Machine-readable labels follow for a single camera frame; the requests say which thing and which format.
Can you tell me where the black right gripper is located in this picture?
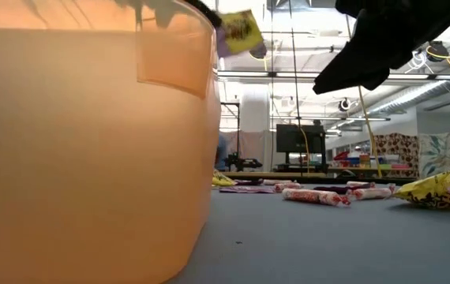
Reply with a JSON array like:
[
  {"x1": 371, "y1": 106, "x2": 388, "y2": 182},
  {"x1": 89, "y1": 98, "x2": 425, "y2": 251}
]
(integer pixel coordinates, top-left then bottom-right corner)
[{"x1": 313, "y1": 0, "x2": 450, "y2": 95}]

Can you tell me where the yellow Sour Patch candy packet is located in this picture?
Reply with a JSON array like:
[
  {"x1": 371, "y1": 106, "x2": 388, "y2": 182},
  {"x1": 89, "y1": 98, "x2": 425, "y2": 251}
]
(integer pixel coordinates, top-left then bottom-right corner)
[
  {"x1": 212, "y1": 170, "x2": 237, "y2": 188},
  {"x1": 215, "y1": 8, "x2": 265, "y2": 59},
  {"x1": 391, "y1": 170, "x2": 450, "y2": 209}
]

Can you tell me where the clear plastic bin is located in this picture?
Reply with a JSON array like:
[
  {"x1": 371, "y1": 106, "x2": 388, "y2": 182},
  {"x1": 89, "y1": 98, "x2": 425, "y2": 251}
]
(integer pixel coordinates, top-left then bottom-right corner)
[{"x1": 135, "y1": 13, "x2": 215, "y2": 100}]

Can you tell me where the black flat screen monitor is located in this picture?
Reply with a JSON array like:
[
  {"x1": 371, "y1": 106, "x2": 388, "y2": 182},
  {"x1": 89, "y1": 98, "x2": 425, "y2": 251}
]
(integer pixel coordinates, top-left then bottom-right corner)
[{"x1": 275, "y1": 124, "x2": 328, "y2": 174}]

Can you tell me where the brown floral cloth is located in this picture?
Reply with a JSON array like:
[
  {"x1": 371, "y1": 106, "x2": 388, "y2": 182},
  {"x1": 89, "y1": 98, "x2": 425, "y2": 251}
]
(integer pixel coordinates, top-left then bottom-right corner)
[{"x1": 373, "y1": 133, "x2": 420, "y2": 178}]

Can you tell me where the white column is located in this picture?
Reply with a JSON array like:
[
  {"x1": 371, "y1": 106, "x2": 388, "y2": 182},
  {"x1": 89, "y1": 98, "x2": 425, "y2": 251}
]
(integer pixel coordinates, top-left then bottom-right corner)
[{"x1": 240, "y1": 83, "x2": 270, "y2": 133}]

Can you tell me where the leaf pattern cloth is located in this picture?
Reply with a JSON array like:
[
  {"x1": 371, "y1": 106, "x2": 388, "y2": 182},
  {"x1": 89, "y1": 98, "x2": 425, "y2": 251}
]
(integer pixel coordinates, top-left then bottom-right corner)
[{"x1": 418, "y1": 132, "x2": 450, "y2": 178}]

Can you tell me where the white curtain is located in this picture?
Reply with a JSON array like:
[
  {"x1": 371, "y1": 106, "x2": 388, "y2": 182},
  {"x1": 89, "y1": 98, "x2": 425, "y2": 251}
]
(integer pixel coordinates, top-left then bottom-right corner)
[{"x1": 227, "y1": 129, "x2": 277, "y2": 173}]

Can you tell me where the person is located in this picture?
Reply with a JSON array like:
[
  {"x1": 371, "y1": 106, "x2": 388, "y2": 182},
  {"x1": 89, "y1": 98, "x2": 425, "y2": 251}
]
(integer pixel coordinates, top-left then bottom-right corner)
[{"x1": 215, "y1": 133, "x2": 229, "y2": 171}]

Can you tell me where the orange plastic bin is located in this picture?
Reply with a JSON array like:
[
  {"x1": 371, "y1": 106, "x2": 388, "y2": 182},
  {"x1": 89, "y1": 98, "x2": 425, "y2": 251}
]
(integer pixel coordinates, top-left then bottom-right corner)
[{"x1": 0, "y1": 0, "x2": 223, "y2": 284}]

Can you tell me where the black hanging power cable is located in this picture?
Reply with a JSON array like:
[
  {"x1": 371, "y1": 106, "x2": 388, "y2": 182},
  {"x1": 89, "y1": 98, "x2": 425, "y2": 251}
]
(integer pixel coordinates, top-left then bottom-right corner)
[{"x1": 287, "y1": 0, "x2": 304, "y2": 178}]

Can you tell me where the silver ceiling duct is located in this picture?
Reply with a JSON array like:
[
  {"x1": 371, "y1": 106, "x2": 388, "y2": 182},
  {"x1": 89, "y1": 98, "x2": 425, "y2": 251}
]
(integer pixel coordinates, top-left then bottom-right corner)
[{"x1": 361, "y1": 66, "x2": 450, "y2": 115}]

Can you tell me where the white coiled cable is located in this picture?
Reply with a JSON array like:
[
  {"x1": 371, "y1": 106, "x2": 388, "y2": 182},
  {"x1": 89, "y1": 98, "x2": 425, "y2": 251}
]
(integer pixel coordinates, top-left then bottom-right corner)
[{"x1": 406, "y1": 50, "x2": 431, "y2": 74}]

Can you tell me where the yellow hanging cable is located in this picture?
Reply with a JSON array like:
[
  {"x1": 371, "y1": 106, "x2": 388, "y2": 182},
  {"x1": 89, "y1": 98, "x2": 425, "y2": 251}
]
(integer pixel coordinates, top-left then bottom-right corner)
[{"x1": 357, "y1": 84, "x2": 384, "y2": 179}]

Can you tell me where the thin black hanging cable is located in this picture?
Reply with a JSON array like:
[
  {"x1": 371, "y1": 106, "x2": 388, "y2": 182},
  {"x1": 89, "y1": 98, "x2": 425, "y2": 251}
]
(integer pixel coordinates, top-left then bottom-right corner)
[{"x1": 268, "y1": 0, "x2": 276, "y2": 174}]

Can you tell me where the thin yellow cable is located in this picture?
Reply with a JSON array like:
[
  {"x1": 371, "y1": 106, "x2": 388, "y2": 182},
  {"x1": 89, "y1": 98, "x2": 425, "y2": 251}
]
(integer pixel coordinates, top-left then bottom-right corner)
[{"x1": 298, "y1": 128, "x2": 311, "y2": 174}]

